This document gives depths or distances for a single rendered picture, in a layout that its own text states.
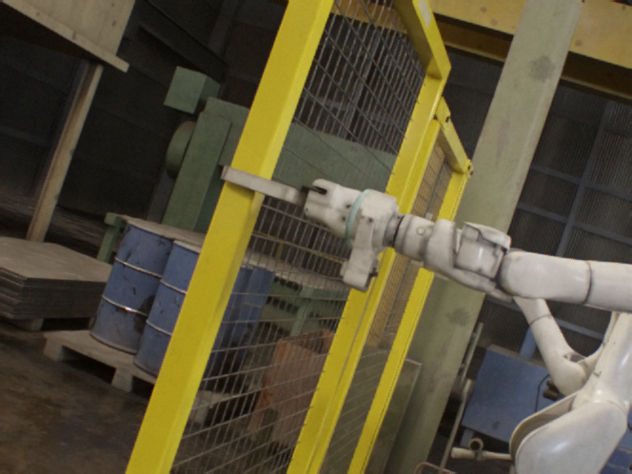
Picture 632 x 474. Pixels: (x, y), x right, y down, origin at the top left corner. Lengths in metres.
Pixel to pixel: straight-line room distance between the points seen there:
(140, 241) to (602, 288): 5.27
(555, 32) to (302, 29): 2.70
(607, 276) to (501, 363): 6.92
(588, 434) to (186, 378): 0.83
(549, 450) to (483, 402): 6.43
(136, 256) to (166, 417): 5.04
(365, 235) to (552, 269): 0.26
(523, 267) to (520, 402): 6.99
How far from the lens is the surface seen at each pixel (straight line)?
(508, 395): 8.17
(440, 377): 3.77
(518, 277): 1.20
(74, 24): 11.17
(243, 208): 1.27
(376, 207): 1.22
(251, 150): 1.28
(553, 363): 2.24
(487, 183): 3.78
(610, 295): 1.25
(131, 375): 5.93
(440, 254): 1.19
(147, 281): 6.30
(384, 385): 3.52
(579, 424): 1.77
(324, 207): 1.21
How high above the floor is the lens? 1.39
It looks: level
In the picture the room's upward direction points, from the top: 19 degrees clockwise
